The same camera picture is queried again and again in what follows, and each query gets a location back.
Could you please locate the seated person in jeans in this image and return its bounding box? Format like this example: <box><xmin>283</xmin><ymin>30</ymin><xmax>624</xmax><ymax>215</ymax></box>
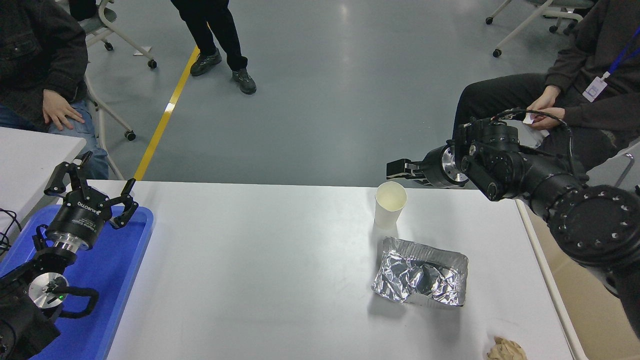
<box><xmin>0</xmin><ymin>0</ymin><xmax>110</xmax><ymax>181</ymax></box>

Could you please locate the white paper cup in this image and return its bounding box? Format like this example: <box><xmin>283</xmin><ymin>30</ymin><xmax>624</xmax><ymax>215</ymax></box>
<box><xmin>374</xmin><ymin>181</ymin><xmax>408</xmax><ymax>231</ymax></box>

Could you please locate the standing person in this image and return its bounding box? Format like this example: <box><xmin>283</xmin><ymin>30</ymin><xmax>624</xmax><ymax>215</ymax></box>
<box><xmin>171</xmin><ymin>0</ymin><xmax>257</xmax><ymax>95</ymax></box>

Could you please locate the black garment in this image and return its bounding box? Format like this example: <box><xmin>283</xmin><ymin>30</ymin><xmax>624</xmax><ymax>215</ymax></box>
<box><xmin>68</xmin><ymin>0</ymin><xmax>98</xmax><ymax>22</ymax></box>

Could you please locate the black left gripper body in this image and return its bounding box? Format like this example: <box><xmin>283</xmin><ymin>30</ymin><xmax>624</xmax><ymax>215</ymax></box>
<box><xmin>46</xmin><ymin>191</ymin><xmax>113</xmax><ymax>250</ymax></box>

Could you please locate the seated person with badge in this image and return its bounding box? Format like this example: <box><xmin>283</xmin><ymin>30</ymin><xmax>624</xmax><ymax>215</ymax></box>
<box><xmin>452</xmin><ymin>0</ymin><xmax>640</xmax><ymax>173</ymax></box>

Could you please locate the silver foil tray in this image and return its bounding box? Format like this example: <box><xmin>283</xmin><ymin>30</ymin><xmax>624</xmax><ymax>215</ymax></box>
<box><xmin>371</xmin><ymin>236</ymin><xmax>469</xmax><ymax>307</ymax></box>

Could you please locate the person's left hand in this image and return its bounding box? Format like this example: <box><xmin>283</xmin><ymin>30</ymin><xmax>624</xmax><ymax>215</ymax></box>
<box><xmin>42</xmin><ymin>90</ymin><xmax>86</xmax><ymax>132</ymax></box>
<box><xmin>530</xmin><ymin>107</ymin><xmax>567</xmax><ymax>131</ymax></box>

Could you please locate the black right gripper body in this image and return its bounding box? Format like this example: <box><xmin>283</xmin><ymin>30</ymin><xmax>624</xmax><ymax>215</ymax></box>
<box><xmin>421</xmin><ymin>145</ymin><xmax>453</xmax><ymax>189</ymax></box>

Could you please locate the blue plastic tray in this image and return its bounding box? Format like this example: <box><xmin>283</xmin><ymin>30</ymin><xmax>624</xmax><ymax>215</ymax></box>
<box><xmin>0</xmin><ymin>204</ymin><xmax>154</xmax><ymax>360</ymax></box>

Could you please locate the person's right hand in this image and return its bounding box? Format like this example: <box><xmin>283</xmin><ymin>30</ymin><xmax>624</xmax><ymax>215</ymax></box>
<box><xmin>527</xmin><ymin>85</ymin><xmax>561</xmax><ymax>113</ymax></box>

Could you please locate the tan paper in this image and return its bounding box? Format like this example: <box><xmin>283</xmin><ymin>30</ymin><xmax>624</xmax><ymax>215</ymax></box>
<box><xmin>486</xmin><ymin>336</ymin><xmax>527</xmax><ymax>360</ymax></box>

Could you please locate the large pale bin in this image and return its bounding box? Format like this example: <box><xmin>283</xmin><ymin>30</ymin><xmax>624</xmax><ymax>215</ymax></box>
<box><xmin>515</xmin><ymin>197</ymin><xmax>640</xmax><ymax>360</ymax></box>

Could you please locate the blue lanyard id badge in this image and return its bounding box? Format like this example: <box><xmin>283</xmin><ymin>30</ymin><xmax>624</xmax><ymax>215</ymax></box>
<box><xmin>582</xmin><ymin>27</ymin><xmax>640</xmax><ymax>103</ymax></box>

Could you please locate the white office chair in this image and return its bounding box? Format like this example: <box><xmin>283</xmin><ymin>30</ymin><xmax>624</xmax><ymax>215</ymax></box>
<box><xmin>485</xmin><ymin>0</ymin><xmax>596</xmax><ymax>58</ymax></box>
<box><xmin>75</xmin><ymin>0</ymin><xmax>158</xmax><ymax>70</ymax></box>
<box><xmin>84</xmin><ymin>75</ymin><xmax>137</xmax><ymax>181</ymax></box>

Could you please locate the black cable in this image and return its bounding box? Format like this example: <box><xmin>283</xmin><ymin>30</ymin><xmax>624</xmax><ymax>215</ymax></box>
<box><xmin>0</xmin><ymin>207</ymin><xmax>23</xmax><ymax>257</ymax></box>

